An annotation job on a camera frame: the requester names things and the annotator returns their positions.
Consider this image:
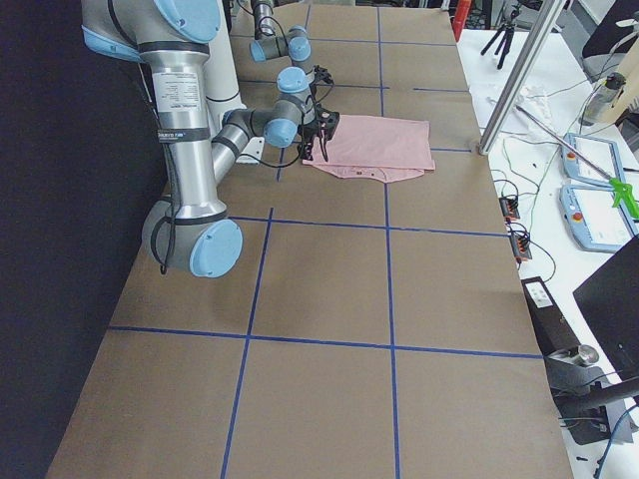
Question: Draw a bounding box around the near blue teach pendant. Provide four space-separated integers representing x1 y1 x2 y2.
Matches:
559 185 638 253

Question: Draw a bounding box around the red cylinder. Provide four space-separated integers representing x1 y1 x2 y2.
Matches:
451 0 473 42

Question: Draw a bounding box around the far blue teach pendant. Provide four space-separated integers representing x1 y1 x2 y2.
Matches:
562 133 625 188

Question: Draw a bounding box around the metal stand with green clip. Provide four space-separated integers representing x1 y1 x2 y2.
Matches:
513 103 639 210

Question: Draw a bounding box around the black office chair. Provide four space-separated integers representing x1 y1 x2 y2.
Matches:
581 0 638 83

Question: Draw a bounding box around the blue teach pendant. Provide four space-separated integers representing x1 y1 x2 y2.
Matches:
559 185 638 253
562 133 625 188

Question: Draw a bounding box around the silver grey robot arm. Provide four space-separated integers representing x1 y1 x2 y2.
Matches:
82 1 339 278
250 0 317 86

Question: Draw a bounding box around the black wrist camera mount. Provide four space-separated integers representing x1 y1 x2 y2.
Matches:
311 65 334 86

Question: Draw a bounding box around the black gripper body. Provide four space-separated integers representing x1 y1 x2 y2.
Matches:
304 103 340 142

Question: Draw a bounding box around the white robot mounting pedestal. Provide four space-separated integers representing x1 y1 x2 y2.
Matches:
200 1 264 179

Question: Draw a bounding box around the grey water bottle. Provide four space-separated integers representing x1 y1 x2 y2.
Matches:
582 72 626 126

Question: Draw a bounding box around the black tripod on desk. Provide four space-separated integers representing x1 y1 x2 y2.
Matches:
480 5 520 70

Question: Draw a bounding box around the aluminium frame post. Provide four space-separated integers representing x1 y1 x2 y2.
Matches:
477 0 565 156

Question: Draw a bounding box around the crumpled white cloth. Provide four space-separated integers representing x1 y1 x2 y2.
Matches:
486 84 563 139

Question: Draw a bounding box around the blue cable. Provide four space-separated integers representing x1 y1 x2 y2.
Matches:
591 408 639 479

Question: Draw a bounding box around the black monitor corner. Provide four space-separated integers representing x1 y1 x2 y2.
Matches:
573 238 639 379

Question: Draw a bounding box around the upper orange terminal block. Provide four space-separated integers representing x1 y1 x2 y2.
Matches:
498 197 520 222

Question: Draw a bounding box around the pink Snoopy t-shirt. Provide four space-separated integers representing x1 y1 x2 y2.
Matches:
303 115 435 184

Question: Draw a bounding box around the black power supply box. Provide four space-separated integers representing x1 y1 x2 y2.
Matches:
520 274 583 390

